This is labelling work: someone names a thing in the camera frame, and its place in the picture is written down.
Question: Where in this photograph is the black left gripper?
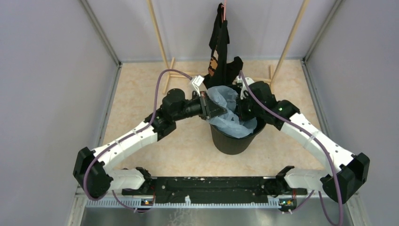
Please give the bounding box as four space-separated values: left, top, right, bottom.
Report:
174 91 228 121

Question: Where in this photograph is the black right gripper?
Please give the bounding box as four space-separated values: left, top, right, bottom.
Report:
233 92 263 121

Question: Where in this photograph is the light blue trash bag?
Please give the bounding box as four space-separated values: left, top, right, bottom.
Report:
207 86 258 138

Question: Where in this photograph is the black plastic trash bin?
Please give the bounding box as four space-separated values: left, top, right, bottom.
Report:
208 84 267 156

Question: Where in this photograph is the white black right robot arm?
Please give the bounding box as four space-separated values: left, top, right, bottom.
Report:
236 78 370 203

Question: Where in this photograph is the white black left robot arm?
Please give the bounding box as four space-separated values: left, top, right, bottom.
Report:
73 89 227 201

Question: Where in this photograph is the black printed t-shirt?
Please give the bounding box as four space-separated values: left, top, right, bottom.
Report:
204 13 243 89

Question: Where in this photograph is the wooden clothes rack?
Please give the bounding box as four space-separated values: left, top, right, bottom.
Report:
146 0 311 96

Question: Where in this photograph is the pink clothes hanger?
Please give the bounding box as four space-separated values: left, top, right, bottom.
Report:
217 0 227 24

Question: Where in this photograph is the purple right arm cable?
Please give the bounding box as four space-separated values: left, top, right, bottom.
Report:
238 70 345 226

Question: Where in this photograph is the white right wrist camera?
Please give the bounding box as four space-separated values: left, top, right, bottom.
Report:
234 76 247 95

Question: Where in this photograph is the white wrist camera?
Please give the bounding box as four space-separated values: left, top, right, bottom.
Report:
189 75 204 96
234 76 247 95

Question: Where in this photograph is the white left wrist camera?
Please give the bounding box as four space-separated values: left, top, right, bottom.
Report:
189 75 204 96

